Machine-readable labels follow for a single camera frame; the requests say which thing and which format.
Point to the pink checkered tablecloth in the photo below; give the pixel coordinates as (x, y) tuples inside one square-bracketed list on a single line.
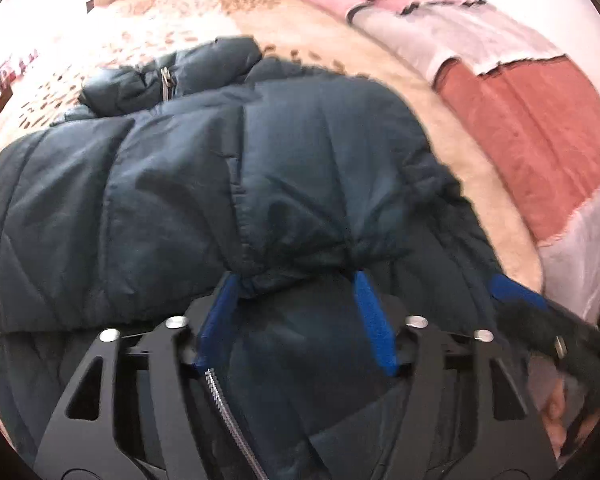
[(0, 85)]

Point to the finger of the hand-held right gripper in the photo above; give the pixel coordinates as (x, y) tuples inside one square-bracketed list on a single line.
[(520, 295)]

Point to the bed with leaf-pattern blanket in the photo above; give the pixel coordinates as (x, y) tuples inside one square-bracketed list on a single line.
[(330, 40)]

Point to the dark teal puffer jacket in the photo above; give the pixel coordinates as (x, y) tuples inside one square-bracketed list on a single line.
[(180, 185)]

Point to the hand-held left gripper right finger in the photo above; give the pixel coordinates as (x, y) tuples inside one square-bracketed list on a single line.
[(375, 325)]

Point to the person's right hand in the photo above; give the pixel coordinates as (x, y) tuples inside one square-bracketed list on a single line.
[(555, 425)]

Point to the pink patchwork quilt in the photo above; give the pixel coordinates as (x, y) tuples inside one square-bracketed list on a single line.
[(530, 110)]

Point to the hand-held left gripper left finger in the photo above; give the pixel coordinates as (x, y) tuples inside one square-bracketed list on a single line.
[(219, 310)]

